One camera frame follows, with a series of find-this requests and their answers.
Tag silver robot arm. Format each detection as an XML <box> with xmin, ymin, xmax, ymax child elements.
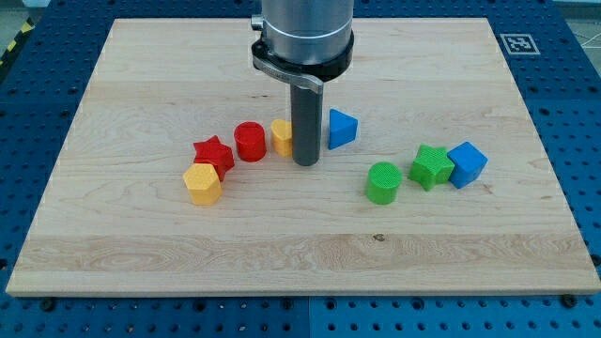
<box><xmin>251</xmin><ymin>0</ymin><xmax>354</xmax><ymax>95</ymax></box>

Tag yellow hexagon block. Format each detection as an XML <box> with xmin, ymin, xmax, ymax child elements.
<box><xmin>182</xmin><ymin>163</ymin><xmax>223</xmax><ymax>206</ymax></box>

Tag yellow rounded block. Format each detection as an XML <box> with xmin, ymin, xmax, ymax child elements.
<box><xmin>270</xmin><ymin>119</ymin><xmax>292</xmax><ymax>157</ymax></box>

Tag blue triangle block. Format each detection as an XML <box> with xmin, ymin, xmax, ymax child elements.
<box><xmin>328</xmin><ymin>109</ymin><xmax>359</xmax><ymax>149</ymax></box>

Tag red cylinder block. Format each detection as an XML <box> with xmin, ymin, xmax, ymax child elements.
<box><xmin>234</xmin><ymin>121</ymin><xmax>267</xmax><ymax>162</ymax></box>

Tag grey cylindrical pointer rod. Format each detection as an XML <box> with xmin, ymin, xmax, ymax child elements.
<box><xmin>290</xmin><ymin>85</ymin><xmax>323</xmax><ymax>166</ymax></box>

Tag green cylinder block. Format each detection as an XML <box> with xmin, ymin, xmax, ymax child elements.
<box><xmin>365</xmin><ymin>161</ymin><xmax>402</xmax><ymax>205</ymax></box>

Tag red star block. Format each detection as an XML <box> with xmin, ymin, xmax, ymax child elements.
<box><xmin>193</xmin><ymin>135</ymin><xmax>235</xmax><ymax>181</ymax></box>

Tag light wooden board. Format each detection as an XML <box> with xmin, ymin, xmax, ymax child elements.
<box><xmin>7</xmin><ymin>18</ymin><xmax>600</xmax><ymax>297</ymax></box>

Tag green star block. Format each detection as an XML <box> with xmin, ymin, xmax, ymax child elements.
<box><xmin>408</xmin><ymin>145</ymin><xmax>455</xmax><ymax>192</ymax></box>

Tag blue cube block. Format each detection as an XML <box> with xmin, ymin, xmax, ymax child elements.
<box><xmin>447</xmin><ymin>142</ymin><xmax>488</xmax><ymax>189</ymax></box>

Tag white fiducial marker tag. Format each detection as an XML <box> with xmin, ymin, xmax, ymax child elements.
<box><xmin>500</xmin><ymin>33</ymin><xmax>540</xmax><ymax>55</ymax></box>

